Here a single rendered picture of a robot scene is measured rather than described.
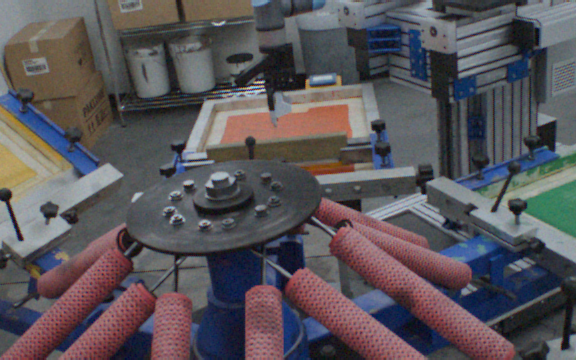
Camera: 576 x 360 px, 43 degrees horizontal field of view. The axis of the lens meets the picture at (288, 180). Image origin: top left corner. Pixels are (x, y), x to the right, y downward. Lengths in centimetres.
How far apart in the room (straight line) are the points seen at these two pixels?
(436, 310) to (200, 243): 35
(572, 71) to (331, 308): 213
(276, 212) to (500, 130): 189
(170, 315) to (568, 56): 222
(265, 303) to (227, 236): 11
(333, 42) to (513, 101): 247
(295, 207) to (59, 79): 412
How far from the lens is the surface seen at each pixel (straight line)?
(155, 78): 552
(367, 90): 250
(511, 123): 291
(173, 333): 99
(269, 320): 97
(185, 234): 105
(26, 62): 513
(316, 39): 516
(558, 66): 293
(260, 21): 185
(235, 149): 199
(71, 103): 516
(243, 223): 105
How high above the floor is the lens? 180
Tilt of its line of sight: 25 degrees down
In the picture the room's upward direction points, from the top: 8 degrees counter-clockwise
